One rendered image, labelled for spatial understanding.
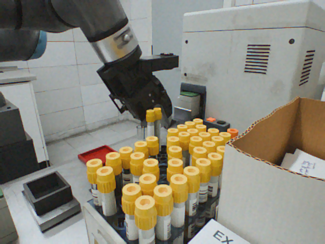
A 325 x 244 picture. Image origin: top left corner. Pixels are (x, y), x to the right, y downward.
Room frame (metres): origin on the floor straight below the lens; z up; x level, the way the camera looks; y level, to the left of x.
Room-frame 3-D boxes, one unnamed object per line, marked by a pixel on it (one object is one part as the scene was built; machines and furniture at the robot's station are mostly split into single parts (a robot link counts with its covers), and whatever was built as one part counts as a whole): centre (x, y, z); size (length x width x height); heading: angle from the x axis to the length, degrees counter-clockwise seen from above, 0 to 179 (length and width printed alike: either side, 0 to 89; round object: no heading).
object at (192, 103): (0.52, -0.07, 0.95); 0.05 x 0.04 x 0.06; 45
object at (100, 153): (0.38, 0.13, 0.88); 0.07 x 0.07 x 0.01; 45
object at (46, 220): (0.24, 0.17, 0.89); 0.09 x 0.05 x 0.04; 46
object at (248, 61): (0.56, -0.23, 1.03); 0.31 x 0.27 x 0.30; 135
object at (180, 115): (0.54, -0.08, 0.92); 0.21 x 0.07 x 0.05; 135
